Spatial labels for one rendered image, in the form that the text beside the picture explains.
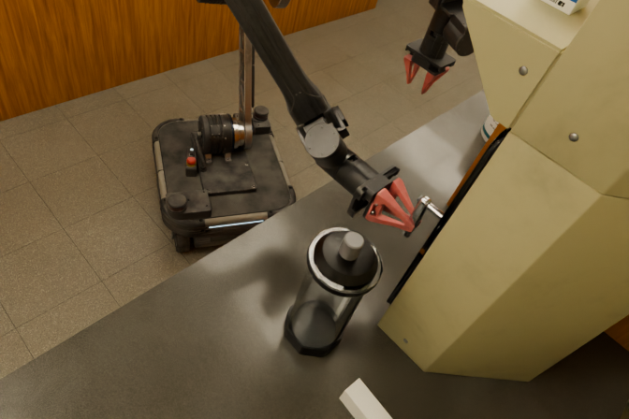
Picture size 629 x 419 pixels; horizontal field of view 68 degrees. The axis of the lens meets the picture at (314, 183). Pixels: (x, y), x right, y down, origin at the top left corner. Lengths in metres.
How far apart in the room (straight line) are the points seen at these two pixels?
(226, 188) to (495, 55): 1.50
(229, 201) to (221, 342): 1.13
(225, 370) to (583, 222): 0.55
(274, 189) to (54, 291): 0.91
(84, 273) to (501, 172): 1.70
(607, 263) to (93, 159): 2.13
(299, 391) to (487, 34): 0.58
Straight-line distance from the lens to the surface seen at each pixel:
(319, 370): 0.82
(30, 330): 1.94
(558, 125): 0.53
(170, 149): 2.08
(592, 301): 0.74
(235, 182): 1.93
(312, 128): 0.73
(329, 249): 0.64
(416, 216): 0.74
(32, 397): 0.82
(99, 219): 2.16
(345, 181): 0.78
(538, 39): 0.52
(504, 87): 0.54
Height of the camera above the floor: 1.69
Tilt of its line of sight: 46 degrees down
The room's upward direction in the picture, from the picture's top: 18 degrees clockwise
